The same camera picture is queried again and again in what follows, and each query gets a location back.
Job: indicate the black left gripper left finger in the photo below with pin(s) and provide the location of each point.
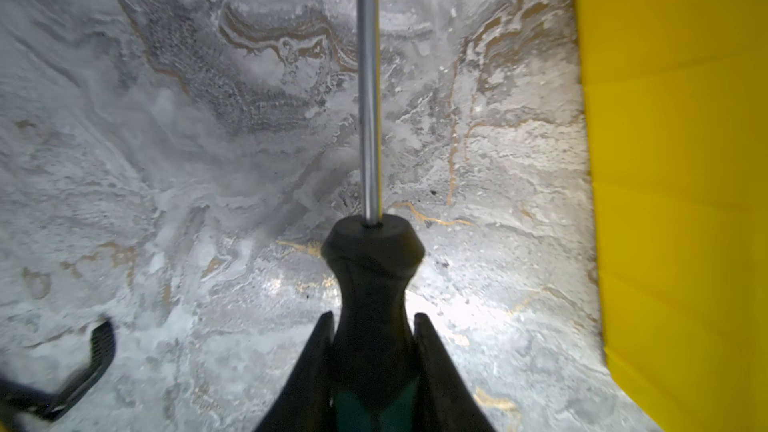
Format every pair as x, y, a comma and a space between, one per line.
304, 404

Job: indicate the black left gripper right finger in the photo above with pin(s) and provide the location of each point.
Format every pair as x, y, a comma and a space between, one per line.
443, 401

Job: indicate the black green handled screwdriver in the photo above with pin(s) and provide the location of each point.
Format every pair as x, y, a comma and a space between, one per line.
374, 367

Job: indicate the yellow plastic bin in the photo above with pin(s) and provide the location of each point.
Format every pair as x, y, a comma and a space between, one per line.
676, 108

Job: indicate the black curved tool handle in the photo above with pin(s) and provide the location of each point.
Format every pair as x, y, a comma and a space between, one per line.
51, 406

